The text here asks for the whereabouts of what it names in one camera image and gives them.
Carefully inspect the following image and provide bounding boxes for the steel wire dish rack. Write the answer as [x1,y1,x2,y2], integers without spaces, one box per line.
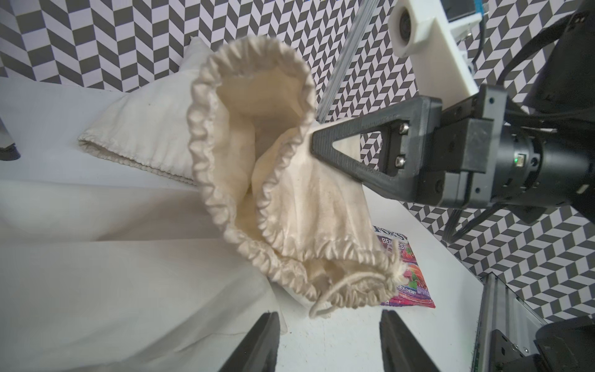
[0,119,21,161]

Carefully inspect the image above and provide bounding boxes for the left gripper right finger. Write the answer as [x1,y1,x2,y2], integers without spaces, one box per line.
[380,310,439,372]

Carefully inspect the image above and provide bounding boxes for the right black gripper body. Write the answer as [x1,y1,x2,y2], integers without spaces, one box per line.
[415,85,508,209]

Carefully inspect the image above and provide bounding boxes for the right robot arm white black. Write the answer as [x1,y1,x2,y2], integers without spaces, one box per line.
[311,1,594,243]

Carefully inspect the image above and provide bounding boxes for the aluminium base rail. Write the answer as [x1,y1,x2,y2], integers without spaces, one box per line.
[470,271,595,372]

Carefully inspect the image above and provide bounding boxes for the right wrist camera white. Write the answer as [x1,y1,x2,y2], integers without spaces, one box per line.
[387,0,483,108]

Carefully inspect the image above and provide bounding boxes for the pink snack packet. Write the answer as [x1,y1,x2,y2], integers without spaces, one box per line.
[374,226,435,308]

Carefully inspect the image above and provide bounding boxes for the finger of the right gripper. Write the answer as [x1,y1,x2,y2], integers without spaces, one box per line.
[311,96,443,202]

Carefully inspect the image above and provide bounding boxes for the cream drawstring soil bag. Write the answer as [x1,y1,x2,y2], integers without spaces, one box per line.
[187,36,407,318]

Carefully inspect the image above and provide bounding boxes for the cream cloth bag at back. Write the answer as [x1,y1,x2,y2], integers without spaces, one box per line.
[78,37,212,184]

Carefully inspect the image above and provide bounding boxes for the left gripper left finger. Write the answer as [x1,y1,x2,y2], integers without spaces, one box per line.
[219,312,280,372]

